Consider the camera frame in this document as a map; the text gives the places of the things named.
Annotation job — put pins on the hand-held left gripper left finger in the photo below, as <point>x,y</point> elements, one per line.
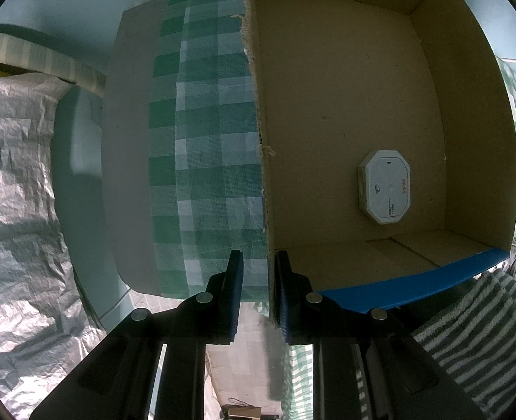
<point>236,291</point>

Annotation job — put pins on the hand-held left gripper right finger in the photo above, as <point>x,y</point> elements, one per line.
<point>284,299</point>

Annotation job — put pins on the blue-rimmed cardboard box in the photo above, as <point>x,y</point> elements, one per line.
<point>350,96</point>

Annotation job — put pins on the white octagonal device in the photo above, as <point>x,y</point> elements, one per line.
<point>385,188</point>

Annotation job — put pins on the green checkered cloth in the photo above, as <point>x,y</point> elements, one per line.
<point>205,140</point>

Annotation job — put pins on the crinkled silver sheet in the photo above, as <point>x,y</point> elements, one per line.
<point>17,227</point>

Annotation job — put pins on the beige striped mattress edge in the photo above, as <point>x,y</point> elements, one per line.
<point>43,59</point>

